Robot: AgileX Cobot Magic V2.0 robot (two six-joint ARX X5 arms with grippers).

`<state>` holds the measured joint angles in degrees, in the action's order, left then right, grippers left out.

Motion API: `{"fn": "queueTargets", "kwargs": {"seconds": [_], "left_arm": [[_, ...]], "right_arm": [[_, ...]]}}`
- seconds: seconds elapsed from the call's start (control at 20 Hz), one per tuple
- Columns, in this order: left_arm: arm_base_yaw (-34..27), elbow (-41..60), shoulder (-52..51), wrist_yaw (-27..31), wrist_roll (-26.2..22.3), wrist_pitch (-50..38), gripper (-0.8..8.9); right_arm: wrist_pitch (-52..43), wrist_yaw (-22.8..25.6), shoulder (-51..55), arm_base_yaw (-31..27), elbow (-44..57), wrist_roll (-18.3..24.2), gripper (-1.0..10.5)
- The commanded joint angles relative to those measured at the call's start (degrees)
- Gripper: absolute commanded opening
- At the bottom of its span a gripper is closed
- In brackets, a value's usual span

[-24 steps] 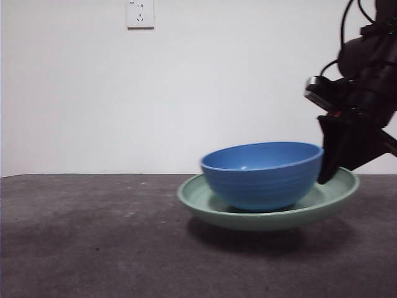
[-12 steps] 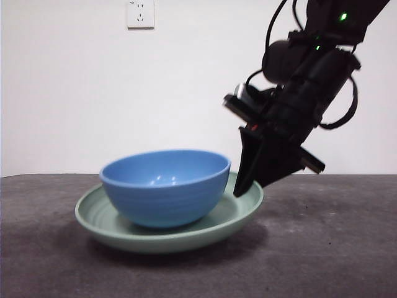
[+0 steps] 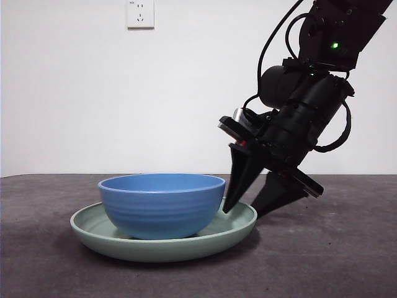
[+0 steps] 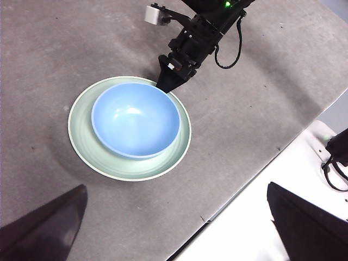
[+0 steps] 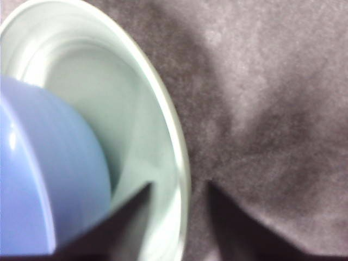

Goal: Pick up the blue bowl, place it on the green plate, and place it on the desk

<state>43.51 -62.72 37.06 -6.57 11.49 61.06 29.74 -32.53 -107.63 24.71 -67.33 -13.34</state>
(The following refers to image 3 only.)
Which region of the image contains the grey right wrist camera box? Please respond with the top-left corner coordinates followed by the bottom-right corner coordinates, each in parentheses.
top-left (218, 107), bottom-right (260, 140)

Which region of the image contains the white wall socket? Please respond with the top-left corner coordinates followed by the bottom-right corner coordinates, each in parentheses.
top-left (127, 0), bottom-right (155, 30)

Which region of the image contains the looped black right arm cable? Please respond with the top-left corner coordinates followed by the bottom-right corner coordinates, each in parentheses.
top-left (312, 88), bottom-right (354, 153)

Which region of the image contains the pale green plate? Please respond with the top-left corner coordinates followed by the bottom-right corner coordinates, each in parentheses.
top-left (69, 200), bottom-right (259, 263)

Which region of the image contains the blue ribbed bowl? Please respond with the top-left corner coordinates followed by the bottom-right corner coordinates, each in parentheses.
top-left (97, 173), bottom-right (226, 240)

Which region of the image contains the long black right arm cable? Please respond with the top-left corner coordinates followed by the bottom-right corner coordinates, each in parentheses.
top-left (243, 0), bottom-right (303, 112)

